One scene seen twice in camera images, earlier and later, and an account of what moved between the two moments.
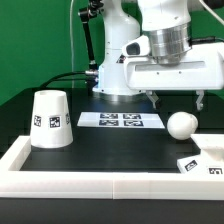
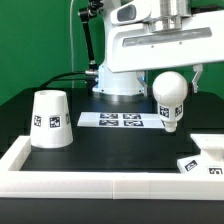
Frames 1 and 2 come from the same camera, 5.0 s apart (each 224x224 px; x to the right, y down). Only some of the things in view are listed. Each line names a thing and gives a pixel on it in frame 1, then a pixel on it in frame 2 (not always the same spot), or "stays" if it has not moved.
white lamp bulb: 181,125 -> 169,90
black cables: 48,83 stays
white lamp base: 211,157 stays
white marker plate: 120,120 stays
